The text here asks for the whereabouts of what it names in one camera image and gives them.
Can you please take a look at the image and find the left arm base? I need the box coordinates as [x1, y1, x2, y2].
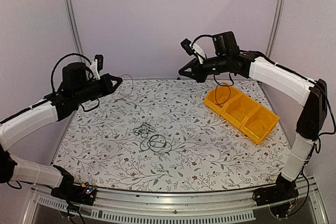
[51, 165, 97, 206]

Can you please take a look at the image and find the aluminium front rail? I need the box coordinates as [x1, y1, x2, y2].
[23, 176, 331, 223]

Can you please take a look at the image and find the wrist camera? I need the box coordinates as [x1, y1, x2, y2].
[180, 38, 207, 64]
[90, 55, 103, 80]

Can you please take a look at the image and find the yellow bin middle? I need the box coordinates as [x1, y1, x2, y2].
[220, 94, 261, 130]

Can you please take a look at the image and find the black cable coil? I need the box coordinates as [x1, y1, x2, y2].
[139, 134, 173, 154]

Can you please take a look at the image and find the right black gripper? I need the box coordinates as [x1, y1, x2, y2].
[179, 54, 229, 82]

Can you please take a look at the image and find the right aluminium post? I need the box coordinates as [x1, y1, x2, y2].
[265, 0, 285, 58]

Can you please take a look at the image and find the floral table mat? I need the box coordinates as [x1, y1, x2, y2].
[54, 80, 290, 192]

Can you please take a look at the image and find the aluminium post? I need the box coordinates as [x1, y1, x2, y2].
[64, 0, 83, 55]
[265, 0, 285, 58]

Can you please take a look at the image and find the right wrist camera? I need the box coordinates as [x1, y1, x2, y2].
[180, 38, 207, 64]

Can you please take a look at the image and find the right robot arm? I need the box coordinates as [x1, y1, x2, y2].
[178, 31, 333, 201]

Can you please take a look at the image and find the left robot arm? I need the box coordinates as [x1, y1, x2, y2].
[1, 54, 123, 200]

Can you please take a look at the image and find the left aluminium post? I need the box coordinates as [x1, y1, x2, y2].
[64, 0, 83, 55]

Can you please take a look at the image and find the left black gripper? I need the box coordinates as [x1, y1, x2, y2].
[74, 73, 122, 104]

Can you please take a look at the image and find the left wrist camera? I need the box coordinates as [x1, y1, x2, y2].
[90, 55, 103, 80]

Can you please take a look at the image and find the thin grey cable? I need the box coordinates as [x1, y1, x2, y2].
[112, 73, 134, 102]

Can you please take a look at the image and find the cable pile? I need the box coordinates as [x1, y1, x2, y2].
[132, 122, 156, 138]

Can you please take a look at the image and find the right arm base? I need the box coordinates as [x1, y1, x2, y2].
[252, 175, 299, 218]

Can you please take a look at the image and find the red cable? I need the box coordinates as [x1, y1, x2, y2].
[214, 82, 232, 108]

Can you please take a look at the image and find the yellow bin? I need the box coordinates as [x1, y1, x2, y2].
[239, 106, 280, 145]
[204, 83, 240, 115]
[220, 94, 261, 130]

